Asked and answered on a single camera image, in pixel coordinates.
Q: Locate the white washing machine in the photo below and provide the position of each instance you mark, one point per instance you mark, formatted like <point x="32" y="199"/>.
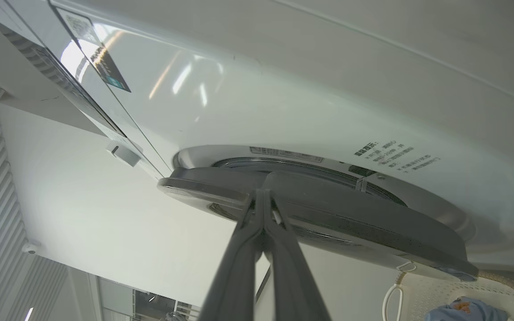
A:
<point x="283" y="89"/>

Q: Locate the blue cartoon print garment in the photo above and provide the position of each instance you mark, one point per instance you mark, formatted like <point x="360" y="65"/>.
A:
<point x="466" y="311"/>

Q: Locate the dark grey washer door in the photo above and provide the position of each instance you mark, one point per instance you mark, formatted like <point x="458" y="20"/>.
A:
<point x="364" y="223"/>

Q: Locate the black door lock slot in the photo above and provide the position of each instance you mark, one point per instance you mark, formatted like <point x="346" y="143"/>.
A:
<point x="360" y="170"/>

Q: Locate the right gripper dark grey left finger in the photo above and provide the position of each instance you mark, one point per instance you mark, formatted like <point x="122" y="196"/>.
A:
<point x="234" y="276"/>

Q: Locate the white security camera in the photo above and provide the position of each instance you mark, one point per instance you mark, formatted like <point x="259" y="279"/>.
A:
<point x="31" y="248"/>

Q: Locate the dark product label sticker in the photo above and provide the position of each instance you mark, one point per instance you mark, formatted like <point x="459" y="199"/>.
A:
<point x="96" y="53"/>

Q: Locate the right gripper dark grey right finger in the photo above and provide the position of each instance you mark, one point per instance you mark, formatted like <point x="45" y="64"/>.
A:
<point x="295" y="285"/>

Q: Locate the cream perforated laundry basket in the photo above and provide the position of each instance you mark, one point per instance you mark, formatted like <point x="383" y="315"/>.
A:
<point x="426" y="294"/>

